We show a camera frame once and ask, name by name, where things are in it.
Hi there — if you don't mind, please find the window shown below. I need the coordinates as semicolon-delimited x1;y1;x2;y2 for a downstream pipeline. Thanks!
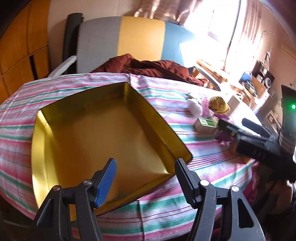
203;0;241;63

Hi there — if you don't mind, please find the blue cup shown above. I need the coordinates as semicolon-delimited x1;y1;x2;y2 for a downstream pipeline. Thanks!
239;71;252;82

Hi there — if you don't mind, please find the green tea box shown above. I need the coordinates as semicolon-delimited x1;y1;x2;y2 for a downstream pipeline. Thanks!
194;117;219;134

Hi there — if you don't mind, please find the beige patterned curtain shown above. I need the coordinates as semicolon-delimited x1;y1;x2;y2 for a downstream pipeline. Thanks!
134;0;208;26
229;0;263;67

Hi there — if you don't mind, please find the dark red quilted jacket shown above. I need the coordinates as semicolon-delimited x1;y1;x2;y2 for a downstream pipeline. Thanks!
91;54;208;87

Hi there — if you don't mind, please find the plastic white ball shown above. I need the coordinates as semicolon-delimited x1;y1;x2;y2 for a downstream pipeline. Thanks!
186;98;204;116

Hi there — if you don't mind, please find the large purple snack packet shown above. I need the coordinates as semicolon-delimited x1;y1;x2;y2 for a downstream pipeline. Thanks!
214;113;234;143

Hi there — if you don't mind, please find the brown cardboard box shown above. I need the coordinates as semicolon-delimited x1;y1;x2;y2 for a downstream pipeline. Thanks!
251;76;269;98

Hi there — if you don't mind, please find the pink green striped tablecloth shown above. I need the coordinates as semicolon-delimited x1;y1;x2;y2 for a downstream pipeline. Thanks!
0;72;262;235

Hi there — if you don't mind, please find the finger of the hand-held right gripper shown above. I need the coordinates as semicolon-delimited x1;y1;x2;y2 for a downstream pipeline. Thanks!
242;118;275;139
217;119;249;142

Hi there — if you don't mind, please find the yellow knitted cloth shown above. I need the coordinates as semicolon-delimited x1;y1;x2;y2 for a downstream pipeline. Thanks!
209;96;230;114

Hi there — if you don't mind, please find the black rolled mat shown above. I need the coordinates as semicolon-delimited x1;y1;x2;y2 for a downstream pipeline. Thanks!
63;13;84;75

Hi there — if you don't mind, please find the grey yellow blue chair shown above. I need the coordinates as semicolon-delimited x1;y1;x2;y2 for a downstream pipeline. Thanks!
47;16;222;92

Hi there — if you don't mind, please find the beige carton box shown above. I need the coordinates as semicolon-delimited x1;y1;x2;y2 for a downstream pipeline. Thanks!
228;94;245;110

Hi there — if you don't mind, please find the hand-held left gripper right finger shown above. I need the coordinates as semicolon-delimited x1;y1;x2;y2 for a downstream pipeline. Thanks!
174;158;265;241

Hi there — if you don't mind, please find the wooden wardrobe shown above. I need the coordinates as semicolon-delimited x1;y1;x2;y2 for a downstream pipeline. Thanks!
0;0;51;100

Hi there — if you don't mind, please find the gold metal tin box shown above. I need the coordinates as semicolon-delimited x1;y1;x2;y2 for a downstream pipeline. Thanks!
31;82;193;223

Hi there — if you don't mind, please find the pink lidded jelly cup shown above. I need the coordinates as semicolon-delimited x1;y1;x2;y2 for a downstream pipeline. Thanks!
201;97;212;116

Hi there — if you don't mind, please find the black silver stereo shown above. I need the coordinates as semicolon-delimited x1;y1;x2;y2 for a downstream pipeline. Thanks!
254;60;275;88

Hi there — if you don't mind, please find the wooden side desk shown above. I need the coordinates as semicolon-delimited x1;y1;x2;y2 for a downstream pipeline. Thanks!
196;59;273;109

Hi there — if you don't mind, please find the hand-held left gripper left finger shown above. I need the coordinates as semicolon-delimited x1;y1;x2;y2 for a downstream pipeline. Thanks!
29;158;117;241

